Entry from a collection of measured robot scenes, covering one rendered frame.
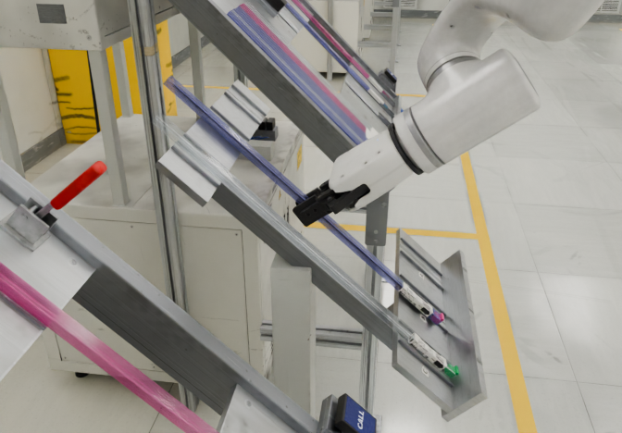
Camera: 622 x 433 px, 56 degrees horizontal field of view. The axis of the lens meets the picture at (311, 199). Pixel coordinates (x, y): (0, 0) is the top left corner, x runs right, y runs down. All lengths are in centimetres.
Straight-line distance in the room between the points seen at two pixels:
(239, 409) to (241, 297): 95
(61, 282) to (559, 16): 52
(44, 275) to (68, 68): 315
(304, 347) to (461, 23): 52
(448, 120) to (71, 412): 147
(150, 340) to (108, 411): 125
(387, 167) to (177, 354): 32
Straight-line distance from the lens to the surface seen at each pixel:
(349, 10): 483
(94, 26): 138
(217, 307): 159
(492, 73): 71
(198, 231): 148
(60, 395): 196
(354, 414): 67
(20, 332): 52
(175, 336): 61
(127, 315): 62
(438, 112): 71
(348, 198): 73
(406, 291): 86
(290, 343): 94
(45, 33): 144
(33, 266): 56
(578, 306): 235
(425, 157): 72
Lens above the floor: 128
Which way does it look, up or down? 27 degrees down
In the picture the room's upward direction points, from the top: straight up
